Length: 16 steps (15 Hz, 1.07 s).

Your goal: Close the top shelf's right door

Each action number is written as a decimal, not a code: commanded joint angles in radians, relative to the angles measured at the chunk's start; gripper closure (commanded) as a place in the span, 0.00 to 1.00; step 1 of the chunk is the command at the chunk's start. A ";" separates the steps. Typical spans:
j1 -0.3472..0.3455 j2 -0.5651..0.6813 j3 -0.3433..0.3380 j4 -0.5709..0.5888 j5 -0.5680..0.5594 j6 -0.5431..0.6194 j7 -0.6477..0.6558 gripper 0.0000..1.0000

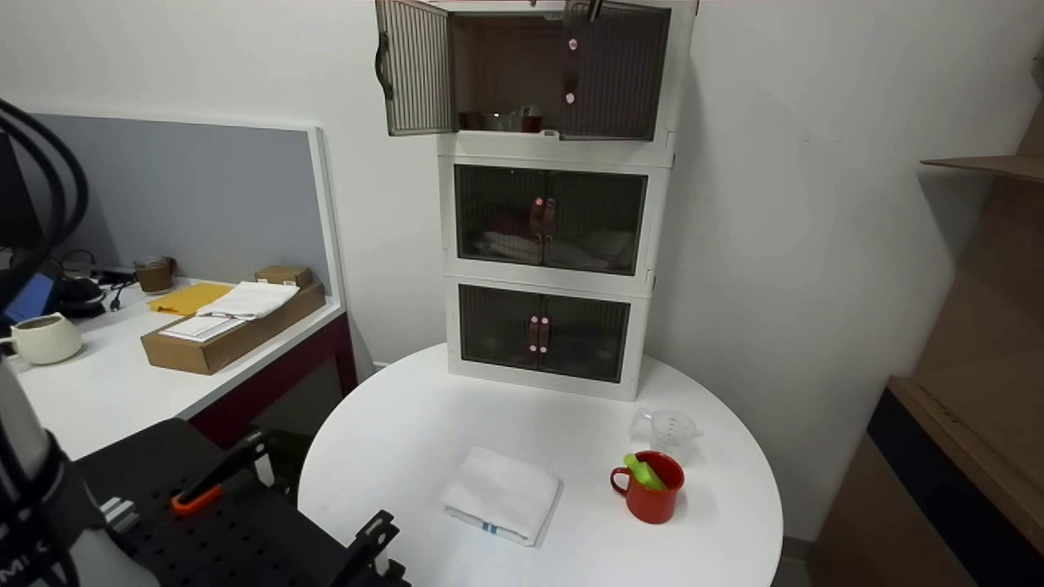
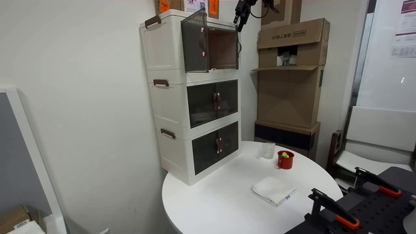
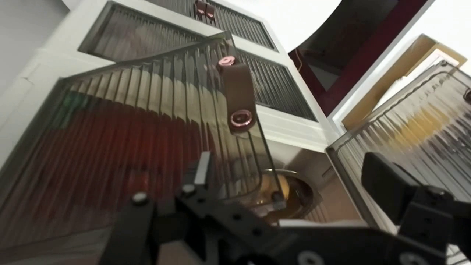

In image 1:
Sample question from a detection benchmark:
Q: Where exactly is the ribbed translucent cabinet door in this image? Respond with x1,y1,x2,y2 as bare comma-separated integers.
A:
458,284,541,375
544,169,648,277
539,292,632,385
374,0,458,138
453,165,546,268
560,0,672,142

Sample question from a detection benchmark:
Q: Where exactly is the wooden shelf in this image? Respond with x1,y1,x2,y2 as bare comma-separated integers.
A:
806,47,1044,587

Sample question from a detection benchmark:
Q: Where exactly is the metal bowl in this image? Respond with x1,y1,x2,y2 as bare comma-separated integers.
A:
459,106,544,134

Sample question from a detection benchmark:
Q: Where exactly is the white stacked storage cabinet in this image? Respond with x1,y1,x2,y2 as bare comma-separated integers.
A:
374,0,700,403

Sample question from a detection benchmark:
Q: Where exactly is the small cardboard box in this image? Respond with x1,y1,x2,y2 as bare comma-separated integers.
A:
254,264,314,289

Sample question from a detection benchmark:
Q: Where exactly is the grey desk partition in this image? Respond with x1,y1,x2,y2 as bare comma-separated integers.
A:
15,113,350,304

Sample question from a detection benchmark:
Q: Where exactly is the clear measuring cup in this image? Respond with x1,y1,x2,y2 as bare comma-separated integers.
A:
629,408,704,467

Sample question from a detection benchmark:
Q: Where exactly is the white folded paper stack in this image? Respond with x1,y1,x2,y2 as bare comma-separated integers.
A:
195,280,301,321

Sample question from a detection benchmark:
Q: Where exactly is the green plastic utensil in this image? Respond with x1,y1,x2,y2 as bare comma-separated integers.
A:
623,453,669,492

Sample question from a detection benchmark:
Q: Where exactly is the flat cardboard box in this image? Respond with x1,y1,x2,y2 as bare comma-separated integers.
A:
139,280,328,377

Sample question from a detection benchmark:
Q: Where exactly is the yellow envelope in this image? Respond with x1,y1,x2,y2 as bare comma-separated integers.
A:
146,282,235,317

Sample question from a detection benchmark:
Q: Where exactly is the white printed sheet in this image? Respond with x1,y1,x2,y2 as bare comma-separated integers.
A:
158,315,247,342

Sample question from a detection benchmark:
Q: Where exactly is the folded white towel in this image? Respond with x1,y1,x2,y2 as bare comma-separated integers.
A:
440,445,564,548

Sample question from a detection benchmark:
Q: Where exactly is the red mug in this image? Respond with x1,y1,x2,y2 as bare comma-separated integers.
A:
609,450,687,525

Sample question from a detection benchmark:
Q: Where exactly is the brown jar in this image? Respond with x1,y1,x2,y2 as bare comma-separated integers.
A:
132,255,177,295

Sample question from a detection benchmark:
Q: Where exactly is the white office desk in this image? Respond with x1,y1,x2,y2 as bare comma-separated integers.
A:
0,276,361,461

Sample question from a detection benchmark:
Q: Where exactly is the blue notebook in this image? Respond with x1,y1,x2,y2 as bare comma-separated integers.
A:
3,272,58,326

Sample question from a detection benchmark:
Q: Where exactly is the white ceramic mug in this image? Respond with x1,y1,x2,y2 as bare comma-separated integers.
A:
0,312,85,366

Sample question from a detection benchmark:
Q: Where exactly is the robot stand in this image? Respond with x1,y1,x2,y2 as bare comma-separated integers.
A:
73,418,410,587

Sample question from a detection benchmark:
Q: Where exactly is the black cable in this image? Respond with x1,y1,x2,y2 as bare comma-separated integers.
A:
51,248,138,320

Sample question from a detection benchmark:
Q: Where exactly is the black clamp with orange handle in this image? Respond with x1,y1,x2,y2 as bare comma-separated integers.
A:
170,430,275,517

